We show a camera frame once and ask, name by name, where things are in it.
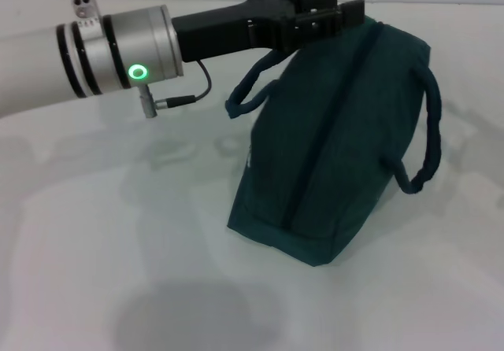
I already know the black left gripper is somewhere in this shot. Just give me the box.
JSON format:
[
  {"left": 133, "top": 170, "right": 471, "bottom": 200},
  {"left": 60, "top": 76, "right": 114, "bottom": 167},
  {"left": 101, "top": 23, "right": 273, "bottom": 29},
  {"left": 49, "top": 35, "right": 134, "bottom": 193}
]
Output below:
[{"left": 171, "top": 0, "right": 366, "bottom": 65}]

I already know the dark blue insulated bag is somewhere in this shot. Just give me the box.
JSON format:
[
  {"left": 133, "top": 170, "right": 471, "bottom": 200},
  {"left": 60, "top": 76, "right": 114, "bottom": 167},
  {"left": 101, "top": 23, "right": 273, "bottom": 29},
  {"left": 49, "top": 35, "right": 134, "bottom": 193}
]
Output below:
[{"left": 224, "top": 15, "right": 445, "bottom": 268}]

